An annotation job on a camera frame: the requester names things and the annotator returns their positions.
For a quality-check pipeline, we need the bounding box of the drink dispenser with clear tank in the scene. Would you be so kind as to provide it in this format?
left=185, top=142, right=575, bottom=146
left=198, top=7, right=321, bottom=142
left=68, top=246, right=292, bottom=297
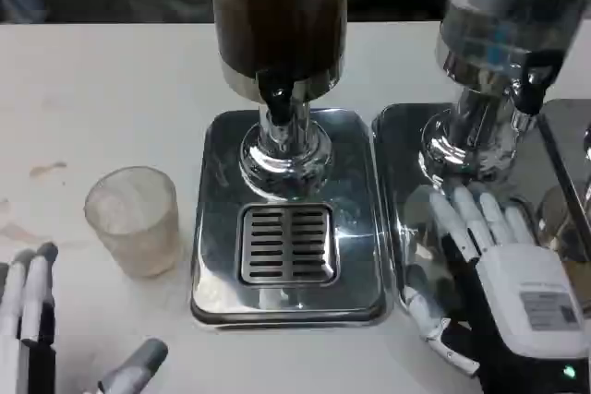
left=417, top=0, right=591, bottom=185

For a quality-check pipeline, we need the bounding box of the black tap of clear dispenser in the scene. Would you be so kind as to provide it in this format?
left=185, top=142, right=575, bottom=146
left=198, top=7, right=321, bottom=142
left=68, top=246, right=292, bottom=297
left=510, top=50, right=567, bottom=116

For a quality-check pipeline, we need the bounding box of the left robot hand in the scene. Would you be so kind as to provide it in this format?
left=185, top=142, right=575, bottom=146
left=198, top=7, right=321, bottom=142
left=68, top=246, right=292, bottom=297
left=0, top=241, right=170, bottom=394

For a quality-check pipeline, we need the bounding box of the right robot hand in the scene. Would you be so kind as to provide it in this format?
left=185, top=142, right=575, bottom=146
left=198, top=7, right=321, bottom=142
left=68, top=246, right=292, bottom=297
left=417, top=185, right=591, bottom=394

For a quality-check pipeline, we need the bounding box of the clear ribbed glass cup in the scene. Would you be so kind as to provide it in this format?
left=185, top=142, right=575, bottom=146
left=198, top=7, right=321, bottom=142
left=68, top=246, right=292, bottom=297
left=83, top=165, right=182, bottom=280

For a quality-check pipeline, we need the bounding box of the slotted steel drip grid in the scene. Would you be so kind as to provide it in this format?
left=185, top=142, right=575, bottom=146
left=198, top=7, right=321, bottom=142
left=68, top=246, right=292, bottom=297
left=236, top=202, right=342, bottom=287

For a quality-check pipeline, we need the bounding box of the steel drip tray with grid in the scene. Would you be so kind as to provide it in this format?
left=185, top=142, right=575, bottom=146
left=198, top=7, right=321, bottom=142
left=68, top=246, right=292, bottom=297
left=189, top=107, right=394, bottom=331

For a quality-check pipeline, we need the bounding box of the black tap of brown dispenser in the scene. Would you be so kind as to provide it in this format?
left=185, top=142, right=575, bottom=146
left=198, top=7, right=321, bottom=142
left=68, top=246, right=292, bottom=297
left=256, top=68, right=297, bottom=127

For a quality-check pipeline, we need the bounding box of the drink dispenser with brown drink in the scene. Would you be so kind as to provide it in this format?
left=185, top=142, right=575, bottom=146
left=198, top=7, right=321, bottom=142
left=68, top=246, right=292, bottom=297
left=207, top=0, right=353, bottom=202

